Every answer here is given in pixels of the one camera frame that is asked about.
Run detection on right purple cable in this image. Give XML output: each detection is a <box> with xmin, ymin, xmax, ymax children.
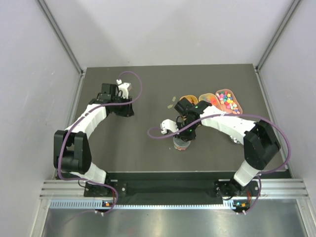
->
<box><xmin>147</xmin><ymin>114</ymin><xmax>292</xmax><ymax>215</ymax></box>

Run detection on clear round jar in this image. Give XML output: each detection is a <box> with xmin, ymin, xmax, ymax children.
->
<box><xmin>173</xmin><ymin>138</ymin><xmax>191</xmax><ymax>152</ymax></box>

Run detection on orange tray yellow gummies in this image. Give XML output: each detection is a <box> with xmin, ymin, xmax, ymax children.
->
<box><xmin>179</xmin><ymin>95</ymin><xmax>198</xmax><ymax>104</ymax></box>

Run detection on silver metal scoop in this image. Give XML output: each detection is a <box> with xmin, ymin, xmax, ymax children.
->
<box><xmin>230</xmin><ymin>136</ymin><xmax>243</xmax><ymax>145</ymax></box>

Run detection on pink tray colourful candies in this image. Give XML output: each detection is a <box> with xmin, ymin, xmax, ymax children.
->
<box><xmin>215</xmin><ymin>89</ymin><xmax>243</xmax><ymax>115</ymax></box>

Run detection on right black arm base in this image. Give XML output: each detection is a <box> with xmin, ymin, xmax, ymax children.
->
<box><xmin>214</xmin><ymin>179</ymin><xmax>259</xmax><ymax>199</ymax></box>

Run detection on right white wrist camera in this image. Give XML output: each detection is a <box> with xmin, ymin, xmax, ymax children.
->
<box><xmin>160</xmin><ymin>119</ymin><xmax>179</xmax><ymax>135</ymax></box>

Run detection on purple cable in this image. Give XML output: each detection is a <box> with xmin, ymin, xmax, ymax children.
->
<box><xmin>147</xmin><ymin>114</ymin><xmax>292</xmax><ymax>215</ymax></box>
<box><xmin>57</xmin><ymin>71</ymin><xmax>143</xmax><ymax>215</ymax></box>

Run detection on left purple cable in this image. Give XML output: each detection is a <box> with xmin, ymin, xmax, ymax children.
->
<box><xmin>57</xmin><ymin>71</ymin><xmax>143</xmax><ymax>215</ymax></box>

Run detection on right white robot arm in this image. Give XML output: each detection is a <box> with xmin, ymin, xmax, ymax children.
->
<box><xmin>175</xmin><ymin>98</ymin><xmax>280</xmax><ymax>196</ymax></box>

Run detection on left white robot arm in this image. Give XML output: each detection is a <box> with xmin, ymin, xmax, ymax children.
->
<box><xmin>53</xmin><ymin>80</ymin><xmax>134</xmax><ymax>196</ymax></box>

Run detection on black base crossbar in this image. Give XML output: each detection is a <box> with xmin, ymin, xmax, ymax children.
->
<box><xmin>113</xmin><ymin>180</ymin><xmax>216</xmax><ymax>198</ymax></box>

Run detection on left aluminium frame post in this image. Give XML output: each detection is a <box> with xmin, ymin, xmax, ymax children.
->
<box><xmin>35</xmin><ymin>0</ymin><xmax>84</xmax><ymax>76</ymax></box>

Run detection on aluminium front rail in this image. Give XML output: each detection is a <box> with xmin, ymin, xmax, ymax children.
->
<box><xmin>39</xmin><ymin>179</ymin><xmax>308</xmax><ymax>199</ymax></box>

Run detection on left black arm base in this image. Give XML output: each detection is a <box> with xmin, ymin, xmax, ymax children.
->
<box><xmin>78</xmin><ymin>180</ymin><xmax>116</xmax><ymax>198</ymax></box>

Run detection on aluminium frame post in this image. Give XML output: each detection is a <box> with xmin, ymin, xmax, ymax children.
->
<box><xmin>35</xmin><ymin>0</ymin><xmax>84</xmax><ymax>76</ymax></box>
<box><xmin>255</xmin><ymin>0</ymin><xmax>302</xmax><ymax>73</ymax></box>

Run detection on grey slotted cable duct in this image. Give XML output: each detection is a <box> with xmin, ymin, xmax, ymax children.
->
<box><xmin>49</xmin><ymin>199</ymin><xmax>250</xmax><ymax>210</ymax></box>

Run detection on right aluminium frame post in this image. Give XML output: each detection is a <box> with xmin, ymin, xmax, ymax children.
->
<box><xmin>255</xmin><ymin>0</ymin><xmax>302</xmax><ymax>73</ymax></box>

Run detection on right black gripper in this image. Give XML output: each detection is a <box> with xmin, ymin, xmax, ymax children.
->
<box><xmin>172</xmin><ymin>119</ymin><xmax>199</xmax><ymax>143</ymax></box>

